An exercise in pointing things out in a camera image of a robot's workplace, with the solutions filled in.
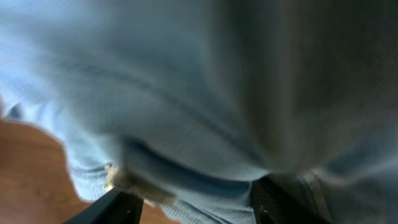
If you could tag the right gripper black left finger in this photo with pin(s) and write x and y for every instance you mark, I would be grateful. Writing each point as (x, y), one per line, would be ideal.
(114, 207)

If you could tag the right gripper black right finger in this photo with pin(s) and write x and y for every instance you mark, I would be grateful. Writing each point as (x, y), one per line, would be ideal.
(280, 202)

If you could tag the light blue t-shirt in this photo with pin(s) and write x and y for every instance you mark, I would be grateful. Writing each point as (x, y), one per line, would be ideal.
(193, 101)

